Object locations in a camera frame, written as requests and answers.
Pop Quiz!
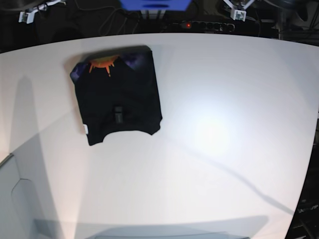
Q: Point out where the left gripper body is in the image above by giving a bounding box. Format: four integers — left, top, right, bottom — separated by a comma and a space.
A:
223, 0, 254, 10

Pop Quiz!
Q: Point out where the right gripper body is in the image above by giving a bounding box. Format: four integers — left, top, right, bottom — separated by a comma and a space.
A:
29, 0, 66, 12

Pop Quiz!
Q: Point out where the black T-shirt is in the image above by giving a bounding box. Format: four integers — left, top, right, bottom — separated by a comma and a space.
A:
70, 45, 162, 146

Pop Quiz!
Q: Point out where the white shirt label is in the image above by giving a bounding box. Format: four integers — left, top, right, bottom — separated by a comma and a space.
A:
83, 124, 89, 134

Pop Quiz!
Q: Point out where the black power strip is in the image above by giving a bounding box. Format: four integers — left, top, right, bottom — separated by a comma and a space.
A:
173, 21, 235, 33

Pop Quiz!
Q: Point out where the blue box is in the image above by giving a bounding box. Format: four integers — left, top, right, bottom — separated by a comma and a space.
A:
120, 0, 192, 11

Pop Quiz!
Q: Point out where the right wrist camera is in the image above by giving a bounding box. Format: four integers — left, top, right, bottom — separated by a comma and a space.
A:
18, 11, 35, 24

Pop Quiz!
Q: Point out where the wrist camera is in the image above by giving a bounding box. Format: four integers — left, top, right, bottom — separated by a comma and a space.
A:
18, 11, 35, 24
230, 8, 247, 21

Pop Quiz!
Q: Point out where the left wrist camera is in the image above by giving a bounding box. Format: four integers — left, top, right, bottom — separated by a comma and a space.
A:
230, 8, 247, 21

